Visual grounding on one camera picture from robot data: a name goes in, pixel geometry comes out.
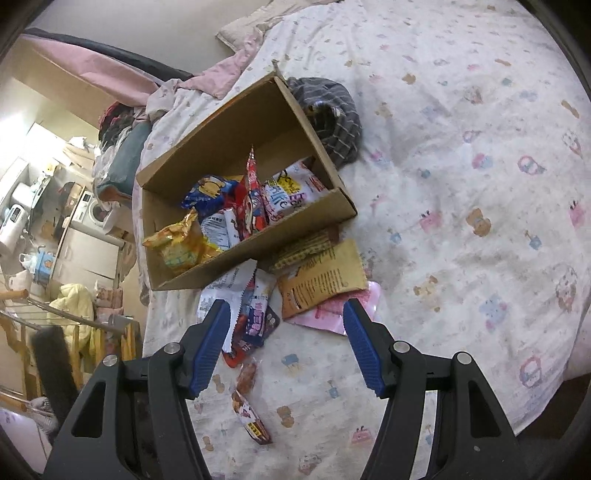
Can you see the tan snack packet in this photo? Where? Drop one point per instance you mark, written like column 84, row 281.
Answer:
column 323, row 277

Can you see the red cartoon face snack packet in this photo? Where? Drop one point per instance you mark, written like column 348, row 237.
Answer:
column 254, row 198

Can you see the cardboard box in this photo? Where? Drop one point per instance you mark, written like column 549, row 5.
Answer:
column 231, row 129

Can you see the white zigzag-edged snack packet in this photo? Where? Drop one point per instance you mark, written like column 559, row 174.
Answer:
column 226, row 286

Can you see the small brown snack packet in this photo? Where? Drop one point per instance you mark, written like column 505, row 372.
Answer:
column 247, row 376

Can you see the beige pillow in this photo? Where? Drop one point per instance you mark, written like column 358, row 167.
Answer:
column 240, row 34

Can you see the teal pillow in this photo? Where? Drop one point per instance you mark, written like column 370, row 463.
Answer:
column 124, row 161

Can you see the silver snack packet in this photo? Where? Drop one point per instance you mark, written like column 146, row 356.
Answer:
column 219, row 228

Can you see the small red white snack packet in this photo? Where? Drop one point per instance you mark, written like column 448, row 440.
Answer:
column 251, row 417

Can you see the blue cartoon box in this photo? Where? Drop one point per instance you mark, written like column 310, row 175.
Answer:
column 45, row 267

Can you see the dark grey curtain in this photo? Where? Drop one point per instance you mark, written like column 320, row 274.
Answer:
column 138, row 60

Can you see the white red-edged snack packet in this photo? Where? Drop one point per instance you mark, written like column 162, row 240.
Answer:
column 291, row 194

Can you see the beige checkered snack packet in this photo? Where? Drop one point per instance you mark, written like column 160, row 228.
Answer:
column 300, row 249

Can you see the purple pink snack packet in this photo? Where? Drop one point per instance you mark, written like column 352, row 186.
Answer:
column 261, row 318

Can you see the blue cartoon snack packet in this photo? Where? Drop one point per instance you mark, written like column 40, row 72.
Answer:
column 207, row 191

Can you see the pink quilt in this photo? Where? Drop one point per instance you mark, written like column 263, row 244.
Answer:
column 221, row 74

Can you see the pink curtain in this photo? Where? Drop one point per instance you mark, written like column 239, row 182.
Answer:
column 92, row 64

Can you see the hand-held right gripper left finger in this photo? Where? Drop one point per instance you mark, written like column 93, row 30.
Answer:
column 212, row 350

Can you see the black cloth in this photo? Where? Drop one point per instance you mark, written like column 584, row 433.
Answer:
column 53, row 369

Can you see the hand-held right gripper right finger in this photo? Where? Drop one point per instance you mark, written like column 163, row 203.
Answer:
column 364, row 350

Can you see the white kitchen base cabinets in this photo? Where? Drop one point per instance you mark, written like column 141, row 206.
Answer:
column 87, row 249

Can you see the yellow cloth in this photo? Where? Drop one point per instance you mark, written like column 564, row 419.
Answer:
column 74, row 300

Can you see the pile of clothes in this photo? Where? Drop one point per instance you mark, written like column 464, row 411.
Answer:
column 120, row 124

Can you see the white water heater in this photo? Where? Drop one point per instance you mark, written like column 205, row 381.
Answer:
column 14, row 226

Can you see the white washing machine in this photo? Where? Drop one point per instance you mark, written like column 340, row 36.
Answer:
column 94, row 212

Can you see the grey plaid cloth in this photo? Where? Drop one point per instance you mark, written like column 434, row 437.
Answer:
column 337, row 124

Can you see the yellow snack packet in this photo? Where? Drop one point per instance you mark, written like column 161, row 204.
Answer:
column 180, row 244

